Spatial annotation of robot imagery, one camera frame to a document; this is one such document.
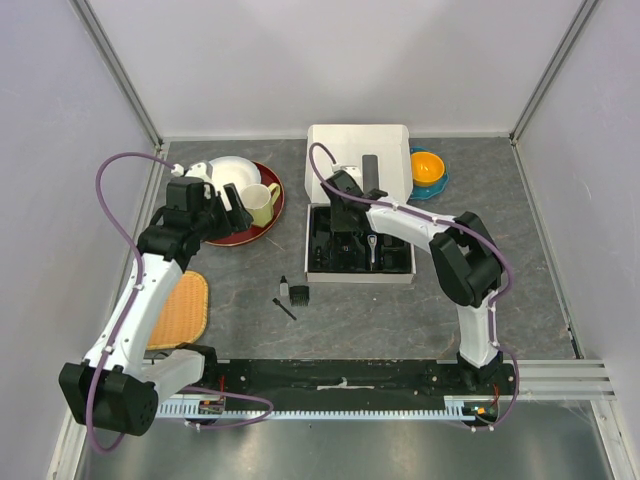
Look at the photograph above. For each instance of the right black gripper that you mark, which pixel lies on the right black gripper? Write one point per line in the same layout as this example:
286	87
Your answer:
338	225

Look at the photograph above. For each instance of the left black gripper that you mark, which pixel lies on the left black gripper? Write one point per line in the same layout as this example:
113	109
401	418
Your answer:
240	218

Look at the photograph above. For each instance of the black silver hair clipper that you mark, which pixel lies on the black silver hair clipper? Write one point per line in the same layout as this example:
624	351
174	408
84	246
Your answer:
372	242

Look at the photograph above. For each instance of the small oil bottle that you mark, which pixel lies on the small oil bottle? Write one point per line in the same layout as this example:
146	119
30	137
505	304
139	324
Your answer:
283	287

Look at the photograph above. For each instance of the small black cleaning brush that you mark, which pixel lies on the small black cleaning brush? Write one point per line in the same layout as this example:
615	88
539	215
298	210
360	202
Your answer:
278	302

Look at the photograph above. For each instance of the black comb guard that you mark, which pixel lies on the black comb guard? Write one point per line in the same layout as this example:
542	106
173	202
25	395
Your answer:
299	295

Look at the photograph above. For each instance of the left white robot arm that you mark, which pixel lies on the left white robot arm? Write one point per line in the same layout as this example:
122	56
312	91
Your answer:
111	388

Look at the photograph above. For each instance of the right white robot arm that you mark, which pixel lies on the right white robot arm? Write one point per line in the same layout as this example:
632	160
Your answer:
467	263

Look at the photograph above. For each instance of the pale yellow mug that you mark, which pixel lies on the pale yellow mug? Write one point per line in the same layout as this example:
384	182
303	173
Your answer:
259	200

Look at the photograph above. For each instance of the white clipper kit box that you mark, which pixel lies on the white clipper kit box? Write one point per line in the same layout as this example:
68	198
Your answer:
382	153

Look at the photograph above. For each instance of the teal scalloped plate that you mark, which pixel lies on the teal scalloped plate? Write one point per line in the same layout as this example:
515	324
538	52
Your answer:
425	193

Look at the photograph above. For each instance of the white paper plate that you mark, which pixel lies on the white paper plate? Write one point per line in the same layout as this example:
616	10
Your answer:
235	170

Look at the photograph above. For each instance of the dark red round tray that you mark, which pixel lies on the dark red round tray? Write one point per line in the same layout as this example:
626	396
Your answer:
268	177

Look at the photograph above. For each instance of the orange bowl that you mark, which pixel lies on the orange bowl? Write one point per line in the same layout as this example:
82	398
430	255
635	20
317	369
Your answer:
427	168

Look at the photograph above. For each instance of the woven bamboo tray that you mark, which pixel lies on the woven bamboo tray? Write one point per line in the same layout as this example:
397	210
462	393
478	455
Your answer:
184	316

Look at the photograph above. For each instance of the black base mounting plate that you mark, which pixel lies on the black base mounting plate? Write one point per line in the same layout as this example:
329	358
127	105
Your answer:
356	385

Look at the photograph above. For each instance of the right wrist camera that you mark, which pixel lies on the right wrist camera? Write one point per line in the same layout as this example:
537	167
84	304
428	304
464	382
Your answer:
353	171

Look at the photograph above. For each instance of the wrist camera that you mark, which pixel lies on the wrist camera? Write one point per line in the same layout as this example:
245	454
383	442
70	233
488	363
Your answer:
202	170
353	171

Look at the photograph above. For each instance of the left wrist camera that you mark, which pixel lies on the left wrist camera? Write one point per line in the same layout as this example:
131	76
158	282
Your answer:
202	170

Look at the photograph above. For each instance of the slotted cable duct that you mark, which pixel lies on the slotted cable duct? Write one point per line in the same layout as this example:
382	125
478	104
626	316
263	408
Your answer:
196	409

